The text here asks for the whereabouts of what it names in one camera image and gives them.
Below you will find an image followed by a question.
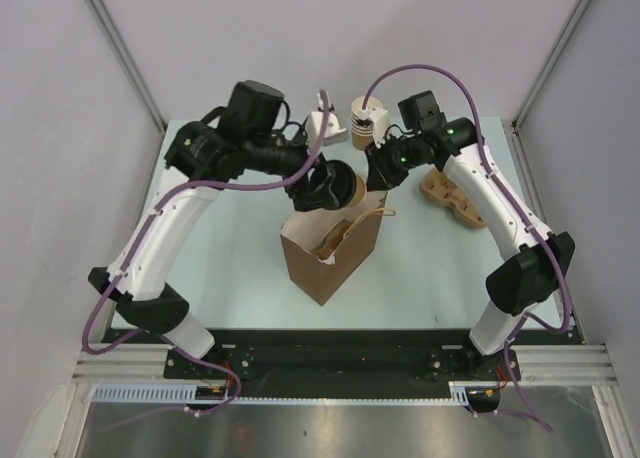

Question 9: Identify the stack of brown paper cups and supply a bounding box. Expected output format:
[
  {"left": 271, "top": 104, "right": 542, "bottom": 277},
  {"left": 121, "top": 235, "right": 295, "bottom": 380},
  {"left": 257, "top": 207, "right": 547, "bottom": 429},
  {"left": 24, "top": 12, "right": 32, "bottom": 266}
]
[{"left": 351, "top": 96, "right": 382, "bottom": 151}]

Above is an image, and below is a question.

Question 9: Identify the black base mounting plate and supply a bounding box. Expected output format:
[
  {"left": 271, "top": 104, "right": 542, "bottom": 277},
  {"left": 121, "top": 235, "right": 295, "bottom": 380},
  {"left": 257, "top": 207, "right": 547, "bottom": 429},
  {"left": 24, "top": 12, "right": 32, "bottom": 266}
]
[{"left": 102, "top": 327, "right": 581, "bottom": 399}]

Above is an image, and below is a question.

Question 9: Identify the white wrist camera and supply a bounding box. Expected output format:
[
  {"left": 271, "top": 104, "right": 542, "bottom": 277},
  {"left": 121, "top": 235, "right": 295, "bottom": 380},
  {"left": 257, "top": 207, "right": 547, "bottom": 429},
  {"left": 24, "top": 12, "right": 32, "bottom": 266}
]
[
  {"left": 357, "top": 107, "right": 391, "bottom": 148},
  {"left": 304, "top": 110, "right": 348, "bottom": 147}
]

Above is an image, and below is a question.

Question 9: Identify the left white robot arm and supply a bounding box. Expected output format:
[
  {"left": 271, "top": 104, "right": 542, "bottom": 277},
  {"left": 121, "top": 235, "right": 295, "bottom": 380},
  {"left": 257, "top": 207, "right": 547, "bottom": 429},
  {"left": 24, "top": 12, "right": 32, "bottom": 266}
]
[{"left": 88, "top": 80, "right": 356, "bottom": 378}]

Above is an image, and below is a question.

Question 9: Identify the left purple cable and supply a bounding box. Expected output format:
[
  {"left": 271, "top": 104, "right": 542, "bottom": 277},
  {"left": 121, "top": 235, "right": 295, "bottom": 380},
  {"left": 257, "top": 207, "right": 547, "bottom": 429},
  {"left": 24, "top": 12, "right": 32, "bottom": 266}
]
[{"left": 82, "top": 90, "right": 334, "bottom": 429}]

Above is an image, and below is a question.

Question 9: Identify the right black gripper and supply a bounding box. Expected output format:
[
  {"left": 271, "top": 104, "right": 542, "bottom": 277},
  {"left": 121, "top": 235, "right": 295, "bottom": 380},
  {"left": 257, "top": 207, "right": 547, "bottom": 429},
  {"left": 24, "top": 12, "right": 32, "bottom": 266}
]
[{"left": 365, "top": 132, "right": 425, "bottom": 192}]

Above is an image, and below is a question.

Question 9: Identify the black plastic cup lid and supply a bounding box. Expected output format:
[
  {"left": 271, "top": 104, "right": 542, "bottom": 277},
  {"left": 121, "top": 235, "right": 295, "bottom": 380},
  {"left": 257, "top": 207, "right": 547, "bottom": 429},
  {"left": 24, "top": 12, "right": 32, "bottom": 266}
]
[{"left": 328, "top": 160, "right": 358, "bottom": 209}]

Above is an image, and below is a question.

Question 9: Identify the brown paper takeout bag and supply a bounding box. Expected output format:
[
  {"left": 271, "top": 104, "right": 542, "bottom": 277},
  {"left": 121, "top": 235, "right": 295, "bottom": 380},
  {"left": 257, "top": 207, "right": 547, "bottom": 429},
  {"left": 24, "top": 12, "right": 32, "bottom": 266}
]
[{"left": 280, "top": 191, "right": 396, "bottom": 306}]

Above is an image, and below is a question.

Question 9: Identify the brown paper coffee cup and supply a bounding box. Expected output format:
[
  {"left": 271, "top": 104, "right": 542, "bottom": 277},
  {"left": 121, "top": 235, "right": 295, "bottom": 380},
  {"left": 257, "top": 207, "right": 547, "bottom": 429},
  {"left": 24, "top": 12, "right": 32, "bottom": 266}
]
[{"left": 346, "top": 174, "right": 367, "bottom": 207}]

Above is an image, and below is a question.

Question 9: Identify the white slotted cable duct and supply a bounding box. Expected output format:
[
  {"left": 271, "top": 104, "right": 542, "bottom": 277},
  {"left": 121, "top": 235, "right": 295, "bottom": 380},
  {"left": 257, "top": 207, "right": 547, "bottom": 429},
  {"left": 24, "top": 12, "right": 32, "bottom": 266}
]
[{"left": 92, "top": 383, "right": 469, "bottom": 409}]

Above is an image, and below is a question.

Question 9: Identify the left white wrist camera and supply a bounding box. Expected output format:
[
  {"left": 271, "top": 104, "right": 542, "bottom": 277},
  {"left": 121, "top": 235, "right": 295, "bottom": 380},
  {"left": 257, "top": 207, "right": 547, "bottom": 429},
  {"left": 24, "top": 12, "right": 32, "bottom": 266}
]
[{"left": 304, "top": 110, "right": 348, "bottom": 147}]

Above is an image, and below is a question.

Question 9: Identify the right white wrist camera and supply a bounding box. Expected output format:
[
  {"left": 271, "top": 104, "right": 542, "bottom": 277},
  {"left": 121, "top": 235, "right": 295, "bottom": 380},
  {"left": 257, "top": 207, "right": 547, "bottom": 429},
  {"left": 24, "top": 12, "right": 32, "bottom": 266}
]
[{"left": 357, "top": 107, "right": 391, "bottom": 148}]

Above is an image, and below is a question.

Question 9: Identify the purple cable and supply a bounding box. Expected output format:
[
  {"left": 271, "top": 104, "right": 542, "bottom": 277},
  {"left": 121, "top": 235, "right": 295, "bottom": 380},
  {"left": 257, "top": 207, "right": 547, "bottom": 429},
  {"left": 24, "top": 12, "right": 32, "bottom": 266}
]
[
  {"left": 82, "top": 90, "right": 334, "bottom": 429},
  {"left": 363, "top": 65, "right": 574, "bottom": 434}
]

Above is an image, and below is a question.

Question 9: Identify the brown cardboard cup carrier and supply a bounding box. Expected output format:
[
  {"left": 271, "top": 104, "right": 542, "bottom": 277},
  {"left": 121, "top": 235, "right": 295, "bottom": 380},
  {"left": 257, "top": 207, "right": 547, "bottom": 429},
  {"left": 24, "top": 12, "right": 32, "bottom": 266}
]
[{"left": 420, "top": 168, "right": 486, "bottom": 229}]

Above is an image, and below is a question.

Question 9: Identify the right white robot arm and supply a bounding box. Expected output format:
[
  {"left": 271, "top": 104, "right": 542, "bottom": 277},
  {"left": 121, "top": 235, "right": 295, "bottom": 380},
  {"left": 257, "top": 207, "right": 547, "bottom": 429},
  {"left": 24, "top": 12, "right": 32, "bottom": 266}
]
[{"left": 352, "top": 91, "right": 575, "bottom": 379}]

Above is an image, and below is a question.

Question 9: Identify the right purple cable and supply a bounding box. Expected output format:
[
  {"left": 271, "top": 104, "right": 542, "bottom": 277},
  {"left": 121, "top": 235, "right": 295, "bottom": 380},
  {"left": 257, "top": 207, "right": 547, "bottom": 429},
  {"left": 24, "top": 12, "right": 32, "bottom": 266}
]
[{"left": 363, "top": 65, "right": 574, "bottom": 434}]

